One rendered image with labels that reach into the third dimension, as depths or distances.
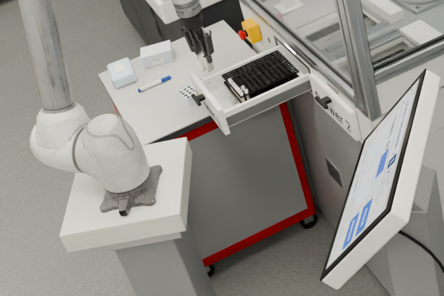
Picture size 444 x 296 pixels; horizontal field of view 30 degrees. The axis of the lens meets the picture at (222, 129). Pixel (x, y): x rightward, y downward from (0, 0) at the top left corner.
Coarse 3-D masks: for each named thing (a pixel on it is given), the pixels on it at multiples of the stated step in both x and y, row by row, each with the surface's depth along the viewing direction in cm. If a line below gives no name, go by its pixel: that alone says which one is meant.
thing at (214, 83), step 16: (272, 48) 296; (240, 64) 294; (208, 80) 292; (224, 80) 295; (304, 80) 277; (224, 96) 290; (256, 96) 274; (272, 96) 276; (288, 96) 278; (224, 112) 272; (240, 112) 274; (256, 112) 276
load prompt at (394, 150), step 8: (408, 104) 205; (408, 112) 200; (400, 120) 204; (400, 128) 199; (400, 136) 195; (392, 144) 198; (392, 152) 194; (392, 160) 191; (392, 168) 187; (384, 176) 190
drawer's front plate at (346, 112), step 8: (312, 80) 270; (320, 80) 266; (312, 88) 274; (320, 88) 265; (328, 88) 261; (320, 96) 269; (328, 96) 261; (336, 96) 256; (328, 104) 264; (336, 104) 257; (344, 104) 252; (328, 112) 268; (336, 112) 260; (344, 112) 253; (352, 112) 248; (336, 120) 264; (344, 120) 256; (352, 120) 249; (344, 128) 260; (352, 128) 252; (352, 136) 255; (360, 136) 253
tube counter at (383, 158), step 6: (390, 138) 203; (390, 144) 200; (384, 150) 203; (384, 156) 200; (384, 162) 197; (378, 168) 199; (378, 174) 196; (378, 180) 193; (378, 186) 190; (372, 192) 192
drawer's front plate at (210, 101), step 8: (192, 72) 291; (192, 80) 290; (200, 88) 282; (208, 96) 276; (208, 104) 280; (216, 104) 271; (208, 112) 288; (216, 112) 272; (216, 120) 279; (224, 120) 271; (224, 128) 272
